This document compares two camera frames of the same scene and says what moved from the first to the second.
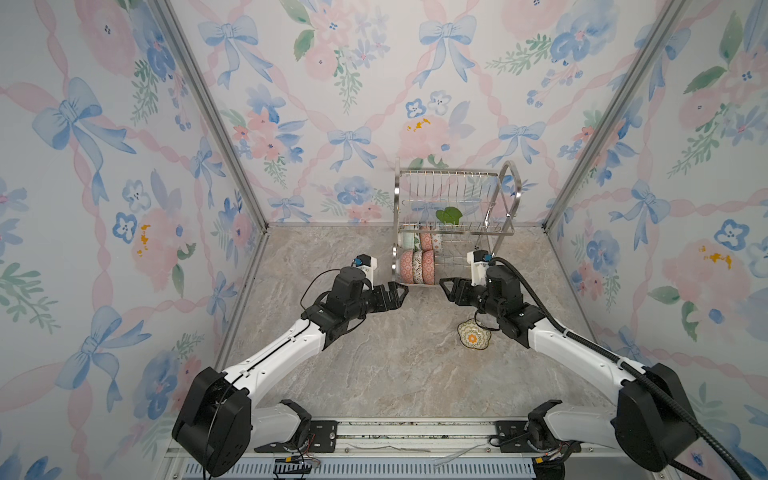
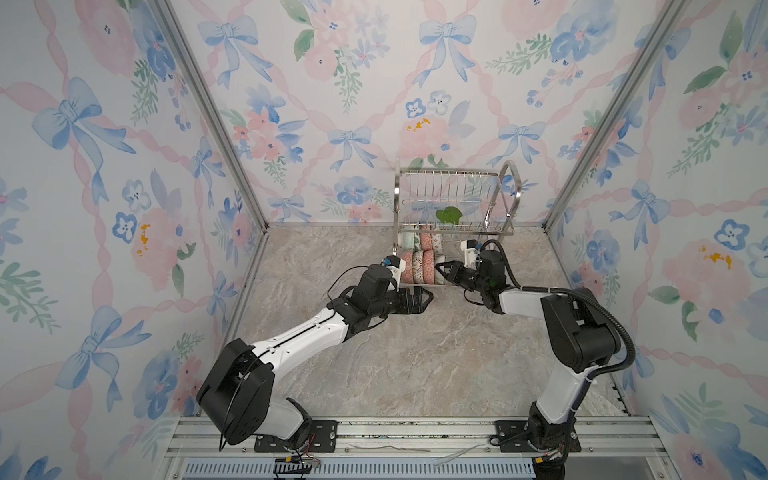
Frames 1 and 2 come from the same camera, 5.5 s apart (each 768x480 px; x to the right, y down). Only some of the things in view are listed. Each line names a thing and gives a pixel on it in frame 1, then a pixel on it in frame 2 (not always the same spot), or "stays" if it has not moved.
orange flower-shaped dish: x=472 y=335 -> x=438 y=277
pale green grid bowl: x=408 y=240 stays
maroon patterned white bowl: x=418 y=267 stays
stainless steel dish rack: x=443 y=214 stays
